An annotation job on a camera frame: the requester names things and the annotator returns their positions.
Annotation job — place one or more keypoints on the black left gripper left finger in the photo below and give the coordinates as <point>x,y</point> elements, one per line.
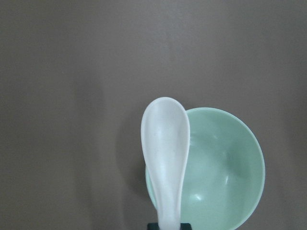
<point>152,226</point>

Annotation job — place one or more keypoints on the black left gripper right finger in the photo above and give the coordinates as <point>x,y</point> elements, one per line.
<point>185,226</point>

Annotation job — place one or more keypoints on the white ceramic spoon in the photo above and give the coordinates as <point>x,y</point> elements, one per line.
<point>165,138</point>

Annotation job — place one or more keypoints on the mint green bowl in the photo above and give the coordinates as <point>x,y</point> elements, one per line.
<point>225,172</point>

